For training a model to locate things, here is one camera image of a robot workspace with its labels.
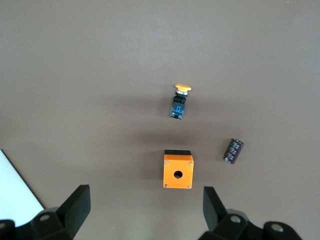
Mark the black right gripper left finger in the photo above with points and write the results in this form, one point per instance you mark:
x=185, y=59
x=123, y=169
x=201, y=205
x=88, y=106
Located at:
x=75, y=207

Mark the small black terminal block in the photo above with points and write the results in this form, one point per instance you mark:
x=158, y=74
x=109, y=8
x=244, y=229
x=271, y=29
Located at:
x=233, y=151

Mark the white drawer cabinet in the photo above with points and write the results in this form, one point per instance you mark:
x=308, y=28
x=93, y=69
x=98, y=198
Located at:
x=15, y=185

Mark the orange box with hole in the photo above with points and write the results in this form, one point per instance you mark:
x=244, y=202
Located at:
x=178, y=172

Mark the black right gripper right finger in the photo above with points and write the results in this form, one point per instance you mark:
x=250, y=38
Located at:
x=212, y=210

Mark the yellow mushroom push button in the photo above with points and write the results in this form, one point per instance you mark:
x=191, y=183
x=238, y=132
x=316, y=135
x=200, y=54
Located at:
x=179, y=102

